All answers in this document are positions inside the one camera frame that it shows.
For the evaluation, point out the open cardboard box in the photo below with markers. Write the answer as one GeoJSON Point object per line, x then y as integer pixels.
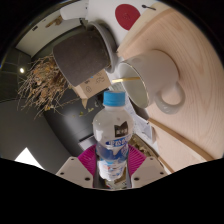
{"type": "Point", "coordinates": [95, 81]}

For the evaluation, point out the light wooden drawing board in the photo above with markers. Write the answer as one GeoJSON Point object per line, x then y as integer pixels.
{"type": "Point", "coordinates": [196, 86]}

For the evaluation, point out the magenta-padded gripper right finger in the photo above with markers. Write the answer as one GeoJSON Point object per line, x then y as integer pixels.
{"type": "Point", "coordinates": [138, 163]}

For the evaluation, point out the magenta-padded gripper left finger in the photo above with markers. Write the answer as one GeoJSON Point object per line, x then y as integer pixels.
{"type": "Point", "coordinates": [85, 163]}

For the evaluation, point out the grey plant saucer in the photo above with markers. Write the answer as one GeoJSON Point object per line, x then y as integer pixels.
{"type": "Point", "coordinates": [108, 43]}

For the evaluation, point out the white ceramic mug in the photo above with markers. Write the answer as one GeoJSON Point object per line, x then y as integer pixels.
{"type": "Point", "coordinates": [160, 73]}

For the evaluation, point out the white shell chair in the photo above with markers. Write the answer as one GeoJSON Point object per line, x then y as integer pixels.
{"type": "Point", "coordinates": [71, 10]}

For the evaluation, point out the round ceiling spotlight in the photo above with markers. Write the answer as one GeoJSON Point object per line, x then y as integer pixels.
{"type": "Point", "coordinates": [21, 70]}

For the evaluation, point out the wooden figure sculpture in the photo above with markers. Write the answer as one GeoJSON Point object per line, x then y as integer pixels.
{"type": "Point", "coordinates": [54, 22]}

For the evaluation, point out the wooden stirrer stick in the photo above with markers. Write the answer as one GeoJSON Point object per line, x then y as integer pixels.
{"type": "Point", "coordinates": [126, 79]}

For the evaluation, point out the flat round red coaster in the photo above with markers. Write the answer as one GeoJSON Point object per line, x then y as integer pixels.
{"type": "Point", "coordinates": [127, 16]}

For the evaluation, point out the blue-capped plastic drink bottle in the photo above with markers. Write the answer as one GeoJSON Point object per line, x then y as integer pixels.
{"type": "Point", "coordinates": [113, 133]}

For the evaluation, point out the dried plant in grey pot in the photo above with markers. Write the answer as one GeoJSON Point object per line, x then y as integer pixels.
{"type": "Point", "coordinates": [81, 56]}

